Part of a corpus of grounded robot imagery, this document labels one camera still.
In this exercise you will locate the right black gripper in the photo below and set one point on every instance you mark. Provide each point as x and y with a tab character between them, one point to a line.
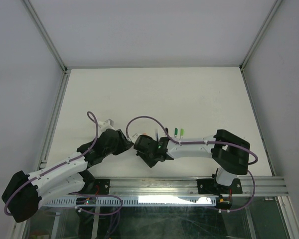
150	164

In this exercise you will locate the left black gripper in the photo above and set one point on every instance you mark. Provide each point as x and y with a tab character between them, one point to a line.
124	144

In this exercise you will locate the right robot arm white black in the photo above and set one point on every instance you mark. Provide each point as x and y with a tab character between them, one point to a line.
228	150

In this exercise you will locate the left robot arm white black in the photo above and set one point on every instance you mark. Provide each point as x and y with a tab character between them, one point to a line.
26	193

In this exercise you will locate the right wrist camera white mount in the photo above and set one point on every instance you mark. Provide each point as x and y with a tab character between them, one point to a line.
135	136

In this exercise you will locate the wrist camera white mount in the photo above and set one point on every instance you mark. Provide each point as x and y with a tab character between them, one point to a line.
135	136
104	125

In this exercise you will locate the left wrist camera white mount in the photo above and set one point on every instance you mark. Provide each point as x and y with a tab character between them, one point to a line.
104	125

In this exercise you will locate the aluminium mounting rail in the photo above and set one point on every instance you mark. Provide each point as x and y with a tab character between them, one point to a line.
262	186

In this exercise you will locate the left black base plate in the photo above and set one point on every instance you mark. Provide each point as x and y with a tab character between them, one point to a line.
97	186

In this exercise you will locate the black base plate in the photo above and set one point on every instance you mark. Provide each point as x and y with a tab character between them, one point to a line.
206	186
97	186

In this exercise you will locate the white slotted cable duct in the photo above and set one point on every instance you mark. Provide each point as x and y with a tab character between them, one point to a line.
138	201

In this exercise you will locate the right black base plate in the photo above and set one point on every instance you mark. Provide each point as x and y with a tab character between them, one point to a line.
206	186

